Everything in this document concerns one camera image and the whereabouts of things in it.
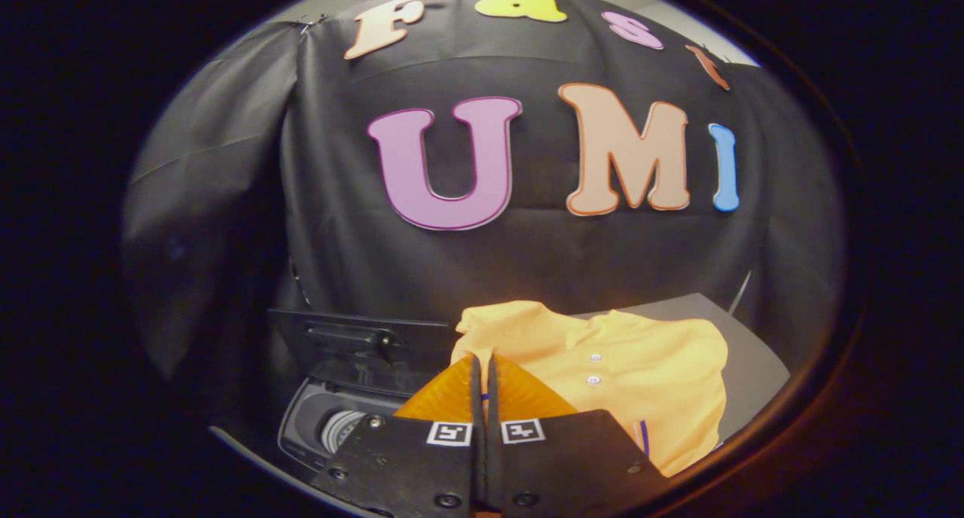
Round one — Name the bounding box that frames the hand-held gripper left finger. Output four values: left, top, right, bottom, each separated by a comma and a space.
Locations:
310, 352, 487, 518

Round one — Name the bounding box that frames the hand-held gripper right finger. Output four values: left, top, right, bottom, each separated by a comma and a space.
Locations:
486, 355, 668, 518

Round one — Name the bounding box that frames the orange polo shirt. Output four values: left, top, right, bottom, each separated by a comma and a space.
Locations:
450, 300, 730, 478

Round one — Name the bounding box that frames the black backdrop cloth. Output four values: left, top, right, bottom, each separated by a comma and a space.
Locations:
120, 0, 846, 402

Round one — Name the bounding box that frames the white cabinet with dark frame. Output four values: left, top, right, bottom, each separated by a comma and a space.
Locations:
572, 292, 792, 445

